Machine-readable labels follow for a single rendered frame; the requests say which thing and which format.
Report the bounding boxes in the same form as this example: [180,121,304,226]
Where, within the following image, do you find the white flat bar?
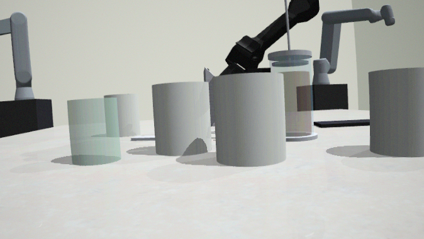
[131,136,155,141]

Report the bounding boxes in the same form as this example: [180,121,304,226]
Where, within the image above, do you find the glass coffee press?
[247,0,318,142]

